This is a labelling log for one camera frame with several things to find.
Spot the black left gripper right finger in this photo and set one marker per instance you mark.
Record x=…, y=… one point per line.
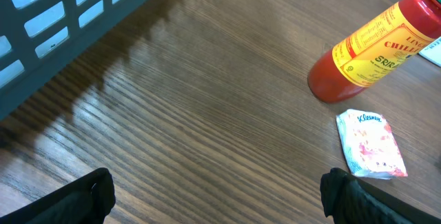
x=348, y=199

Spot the red sauce bottle green cap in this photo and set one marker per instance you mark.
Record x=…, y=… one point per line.
x=376, y=49

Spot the grey plastic shopping basket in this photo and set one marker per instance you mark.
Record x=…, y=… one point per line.
x=40, y=37

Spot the orange Kleenex tissue pack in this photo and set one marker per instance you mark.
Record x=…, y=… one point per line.
x=368, y=145

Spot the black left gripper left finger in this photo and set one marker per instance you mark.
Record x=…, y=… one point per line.
x=88, y=199

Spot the white barcode scanner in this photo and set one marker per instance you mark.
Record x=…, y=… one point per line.
x=432, y=52

